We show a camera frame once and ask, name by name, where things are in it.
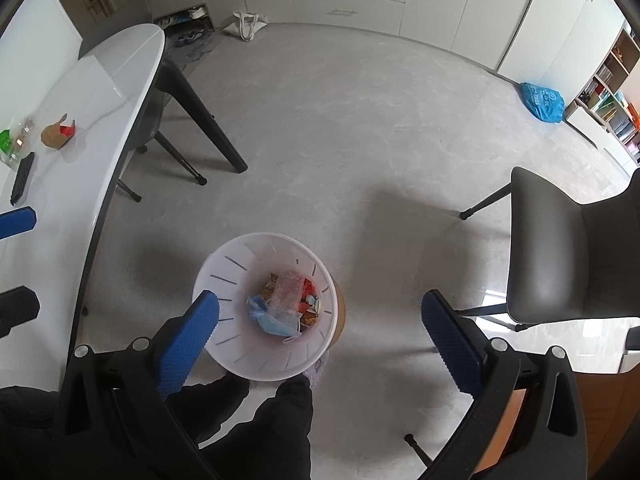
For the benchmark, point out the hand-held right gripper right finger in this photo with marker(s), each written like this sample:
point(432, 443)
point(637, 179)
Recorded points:
point(452, 345)

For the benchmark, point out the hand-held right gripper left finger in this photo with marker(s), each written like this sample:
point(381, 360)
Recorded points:
point(187, 345)

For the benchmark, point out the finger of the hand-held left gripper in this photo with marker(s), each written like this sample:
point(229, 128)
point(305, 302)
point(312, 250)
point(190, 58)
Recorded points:
point(17, 307)
point(17, 222)

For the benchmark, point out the blue face mask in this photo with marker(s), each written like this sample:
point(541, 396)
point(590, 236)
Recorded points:
point(270, 322)

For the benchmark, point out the white slotted trash bin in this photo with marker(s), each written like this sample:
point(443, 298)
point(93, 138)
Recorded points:
point(240, 270)

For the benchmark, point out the red snack packet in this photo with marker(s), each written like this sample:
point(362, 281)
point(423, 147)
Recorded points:
point(307, 287)

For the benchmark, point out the teal candy wrapper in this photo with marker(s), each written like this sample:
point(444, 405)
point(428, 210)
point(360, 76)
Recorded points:
point(314, 303)

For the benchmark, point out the black mesh pad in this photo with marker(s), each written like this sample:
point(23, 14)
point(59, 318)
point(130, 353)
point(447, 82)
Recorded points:
point(22, 177)

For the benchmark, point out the clear plastic food container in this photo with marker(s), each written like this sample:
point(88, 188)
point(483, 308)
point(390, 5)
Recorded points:
point(22, 135)

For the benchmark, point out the person's black trousers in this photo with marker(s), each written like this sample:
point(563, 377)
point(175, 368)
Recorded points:
point(280, 435)

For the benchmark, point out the grey chair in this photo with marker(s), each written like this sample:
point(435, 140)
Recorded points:
point(550, 260)
point(117, 12)

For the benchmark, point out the brown wooden chair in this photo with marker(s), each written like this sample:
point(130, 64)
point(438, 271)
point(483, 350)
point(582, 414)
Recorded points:
point(605, 420)

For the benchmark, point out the black table leg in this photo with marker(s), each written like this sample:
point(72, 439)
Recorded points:
point(210, 125)

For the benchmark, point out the grey sneaker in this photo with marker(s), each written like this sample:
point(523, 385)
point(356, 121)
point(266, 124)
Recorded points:
point(189, 36)

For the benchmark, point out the blue plastic bag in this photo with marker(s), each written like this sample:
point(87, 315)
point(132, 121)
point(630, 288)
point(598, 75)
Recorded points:
point(542, 102)

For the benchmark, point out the white shoe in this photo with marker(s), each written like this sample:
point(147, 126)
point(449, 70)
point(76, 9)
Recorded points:
point(197, 11)

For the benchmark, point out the open bookshelf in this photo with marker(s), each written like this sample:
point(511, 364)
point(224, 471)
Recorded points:
point(615, 105)

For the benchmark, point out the white tote bag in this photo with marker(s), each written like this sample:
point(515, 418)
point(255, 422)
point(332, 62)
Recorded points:
point(247, 27)

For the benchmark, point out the beige tall cabinet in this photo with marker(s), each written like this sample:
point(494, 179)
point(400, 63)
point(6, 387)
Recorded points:
point(540, 20)

